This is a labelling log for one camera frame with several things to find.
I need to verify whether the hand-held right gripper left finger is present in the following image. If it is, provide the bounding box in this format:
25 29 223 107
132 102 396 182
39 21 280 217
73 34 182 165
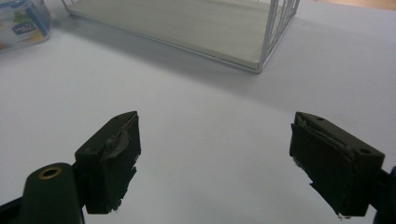
74 110 142 215

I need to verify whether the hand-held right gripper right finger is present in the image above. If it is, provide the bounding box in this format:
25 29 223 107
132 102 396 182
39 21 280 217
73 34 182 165
289 111 386 217

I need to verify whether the clear plastic food container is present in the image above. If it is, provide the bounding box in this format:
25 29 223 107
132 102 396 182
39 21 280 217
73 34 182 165
0 0 52 53

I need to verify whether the white wire rack with board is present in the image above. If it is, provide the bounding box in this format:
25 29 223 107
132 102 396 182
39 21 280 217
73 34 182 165
61 0 302 75

